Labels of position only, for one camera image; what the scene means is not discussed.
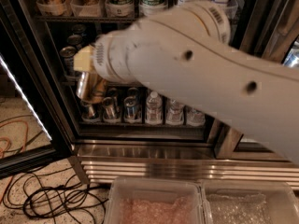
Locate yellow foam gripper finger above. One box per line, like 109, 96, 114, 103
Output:
74, 46, 94, 73

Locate tall orange gold can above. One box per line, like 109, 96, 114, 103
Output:
76, 72, 107, 104

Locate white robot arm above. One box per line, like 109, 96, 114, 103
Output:
74, 0, 299, 163

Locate silver blue can front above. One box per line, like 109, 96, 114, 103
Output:
59, 46, 79, 80

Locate silver blue can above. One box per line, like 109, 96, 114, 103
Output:
59, 46, 79, 80
66, 35, 83, 50

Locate small silver can left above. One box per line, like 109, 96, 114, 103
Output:
80, 101, 100, 122

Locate small silver can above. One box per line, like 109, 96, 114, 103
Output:
103, 97, 120, 123
80, 101, 100, 122

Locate small silver can middle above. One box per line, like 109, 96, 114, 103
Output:
103, 97, 120, 123

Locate green white tall can left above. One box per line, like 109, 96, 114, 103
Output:
107, 0, 134, 17

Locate small blue can right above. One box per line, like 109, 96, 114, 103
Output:
124, 96, 141, 123

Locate open fridge glass door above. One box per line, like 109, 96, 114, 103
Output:
0, 5, 71, 178

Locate steel fridge base grille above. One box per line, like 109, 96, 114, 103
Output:
75, 144, 299, 190

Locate water bottle left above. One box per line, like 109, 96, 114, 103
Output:
145, 91, 163, 125

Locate water bottle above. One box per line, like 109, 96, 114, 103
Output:
187, 107, 206, 127
145, 91, 163, 125
165, 99, 184, 125

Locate water bottle middle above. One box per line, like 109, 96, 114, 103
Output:
165, 99, 184, 125

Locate water bottle right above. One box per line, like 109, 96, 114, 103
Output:
187, 107, 206, 127

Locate clear bin pink contents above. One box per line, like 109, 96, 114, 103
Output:
104, 177, 205, 224

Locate top wire shelf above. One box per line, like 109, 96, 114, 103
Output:
35, 15, 137, 23

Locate orange cable on floor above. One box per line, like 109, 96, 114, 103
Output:
0, 118, 30, 203

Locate black cable on floor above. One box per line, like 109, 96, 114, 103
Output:
2, 161, 110, 224

